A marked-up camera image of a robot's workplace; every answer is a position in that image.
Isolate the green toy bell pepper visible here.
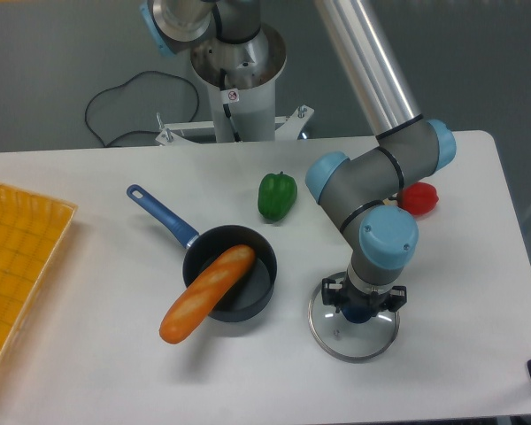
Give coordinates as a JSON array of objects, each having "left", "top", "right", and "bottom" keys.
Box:
[{"left": 258, "top": 172, "right": 297, "bottom": 222}]

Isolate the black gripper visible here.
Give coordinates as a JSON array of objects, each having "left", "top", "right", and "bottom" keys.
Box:
[{"left": 320, "top": 277, "right": 407, "bottom": 313}]

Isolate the toy baguette bread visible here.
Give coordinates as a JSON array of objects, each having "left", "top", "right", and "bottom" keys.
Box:
[{"left": 158, "top": 244, "right": 256, "bottom": 344}]

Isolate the yellow plastic basket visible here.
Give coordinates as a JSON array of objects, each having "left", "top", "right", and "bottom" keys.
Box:
[{"left": 0, "top": 182, "right": 78, "bottom": 363}]

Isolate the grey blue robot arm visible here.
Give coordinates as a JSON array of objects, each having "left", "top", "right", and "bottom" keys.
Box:
[{"left": 142, "top": 1, "right": 457, "bottom": 322}]

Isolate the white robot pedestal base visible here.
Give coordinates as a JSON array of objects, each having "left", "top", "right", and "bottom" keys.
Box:
[{"left": 156, "top": 24, "right": 314, "bottom": 145}]

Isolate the red toy bell pepper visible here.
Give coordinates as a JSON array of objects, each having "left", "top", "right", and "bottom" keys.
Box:
[{"left": 397, "top": 182, "right": 439, "bottom": 216}]

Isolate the dark saucepan blue handle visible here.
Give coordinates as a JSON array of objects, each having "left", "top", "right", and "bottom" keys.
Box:
[{"left": 127, "top": 184, "right": 277, "bottom": 322}]

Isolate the black cable on floor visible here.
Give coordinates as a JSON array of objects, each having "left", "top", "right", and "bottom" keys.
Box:
[{"left": 84, "top": 70, "right": 201, "bottom": 148}]

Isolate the glass pot lid blue knob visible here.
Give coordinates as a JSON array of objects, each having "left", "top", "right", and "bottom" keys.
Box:
[{"left": 308, "top": 272, "right": 400, "bottom": 363}]

